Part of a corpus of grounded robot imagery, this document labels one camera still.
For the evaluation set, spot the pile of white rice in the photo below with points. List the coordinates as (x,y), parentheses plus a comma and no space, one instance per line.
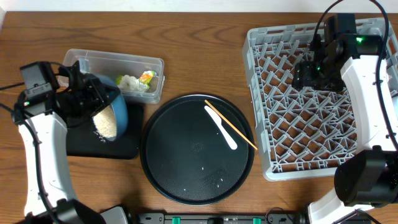
(105,124)

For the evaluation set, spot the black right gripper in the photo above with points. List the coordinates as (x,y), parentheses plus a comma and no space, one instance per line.
(303,78)

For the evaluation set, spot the blue plate with rice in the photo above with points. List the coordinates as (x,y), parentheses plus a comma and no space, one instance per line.
(118,104)

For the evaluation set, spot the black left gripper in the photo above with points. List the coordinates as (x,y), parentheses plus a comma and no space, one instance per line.
(94,90)

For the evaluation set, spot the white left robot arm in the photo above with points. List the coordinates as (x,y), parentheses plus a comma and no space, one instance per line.
(51,104)

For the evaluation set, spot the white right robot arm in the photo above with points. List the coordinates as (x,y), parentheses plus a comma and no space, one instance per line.
(347,60)

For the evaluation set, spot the white paper napkin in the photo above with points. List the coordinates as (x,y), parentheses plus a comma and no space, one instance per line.
(129,83)

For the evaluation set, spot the white plastic spoon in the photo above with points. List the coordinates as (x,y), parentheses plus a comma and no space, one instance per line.
(216,118)

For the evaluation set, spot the grey plastic dishwasher rack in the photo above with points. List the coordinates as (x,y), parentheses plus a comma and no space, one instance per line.
(301,133)

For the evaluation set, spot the round black serving tray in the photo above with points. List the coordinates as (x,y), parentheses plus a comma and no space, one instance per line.
(185,156)

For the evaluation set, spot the yellow green snack wrapper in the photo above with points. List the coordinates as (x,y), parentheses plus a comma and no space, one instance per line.
(145,78)

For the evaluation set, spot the black rectangular tray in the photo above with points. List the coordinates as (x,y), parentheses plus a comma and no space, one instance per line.
(84,141)

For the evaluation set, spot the clear plastic waste bin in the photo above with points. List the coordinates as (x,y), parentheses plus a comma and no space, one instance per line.
(113,65)

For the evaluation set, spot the black aluminium rail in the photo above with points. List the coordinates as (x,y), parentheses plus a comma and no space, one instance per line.
(270,218)

